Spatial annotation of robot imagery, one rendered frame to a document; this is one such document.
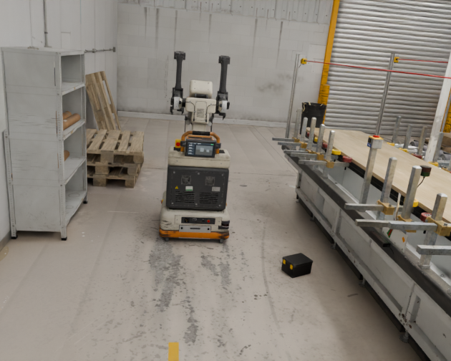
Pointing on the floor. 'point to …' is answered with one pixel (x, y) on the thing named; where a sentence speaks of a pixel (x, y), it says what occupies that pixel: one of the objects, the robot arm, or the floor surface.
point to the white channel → (447, 84)
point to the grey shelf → (44, 137)
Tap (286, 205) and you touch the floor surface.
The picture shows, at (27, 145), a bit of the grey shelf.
